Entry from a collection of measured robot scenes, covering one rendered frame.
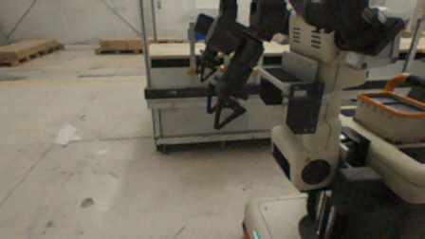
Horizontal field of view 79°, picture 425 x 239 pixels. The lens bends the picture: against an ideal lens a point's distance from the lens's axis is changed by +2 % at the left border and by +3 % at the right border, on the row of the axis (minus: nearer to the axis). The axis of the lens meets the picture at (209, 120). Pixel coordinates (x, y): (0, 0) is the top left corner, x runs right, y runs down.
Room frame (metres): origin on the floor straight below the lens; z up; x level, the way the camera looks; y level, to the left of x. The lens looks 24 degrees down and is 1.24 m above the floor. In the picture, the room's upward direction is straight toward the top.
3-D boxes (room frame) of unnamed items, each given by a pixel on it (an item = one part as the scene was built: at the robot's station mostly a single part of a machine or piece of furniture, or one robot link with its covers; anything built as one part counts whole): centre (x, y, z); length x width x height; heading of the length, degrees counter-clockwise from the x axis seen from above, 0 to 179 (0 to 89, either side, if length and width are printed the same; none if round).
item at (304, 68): (0.82, -0.27, 0.99); 0.28 x 0.16 x 0.22; 8
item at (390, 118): (0.87, -0.67, 0.87); 0.23 x 0.15 x 0.11; 8
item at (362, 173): (0.78, -0.40, 0.68); 0.28 x 0.27 x 0.25; 8
